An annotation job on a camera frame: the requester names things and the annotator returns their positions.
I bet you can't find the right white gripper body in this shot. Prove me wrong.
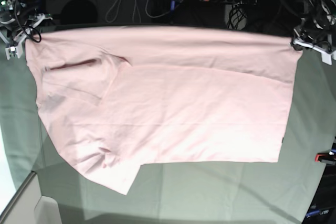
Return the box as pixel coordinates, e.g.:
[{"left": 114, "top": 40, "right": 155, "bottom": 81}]
[{"left": 1, "top": 14, "right": 52, "bottom": 59}]

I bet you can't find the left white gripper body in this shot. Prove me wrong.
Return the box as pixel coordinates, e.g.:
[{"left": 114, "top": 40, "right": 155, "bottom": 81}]
[{"left": 291, "top": 26, "right": 335, "bottom": 65}]

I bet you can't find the pink t-shirt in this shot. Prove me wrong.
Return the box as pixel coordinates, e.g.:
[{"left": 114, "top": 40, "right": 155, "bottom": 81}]
[{"left": 25, "top": 26, "right": 301, "bottom": 195}]

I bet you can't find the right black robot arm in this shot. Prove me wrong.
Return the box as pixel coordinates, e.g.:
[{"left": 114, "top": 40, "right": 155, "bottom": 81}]
[{"left": 1, "top": 0, "right": 52, "bottom": 60}]

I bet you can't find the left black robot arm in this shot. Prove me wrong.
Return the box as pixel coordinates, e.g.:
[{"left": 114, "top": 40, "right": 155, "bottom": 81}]
[{"left": 291, "top": 0, "right": 335, "bottom": 65}]

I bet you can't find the right red black clamp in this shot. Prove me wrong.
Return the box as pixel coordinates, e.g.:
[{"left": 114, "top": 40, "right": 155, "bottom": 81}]
[{"left": 315, "top": 150, "right": 335, "bottom": 166}]

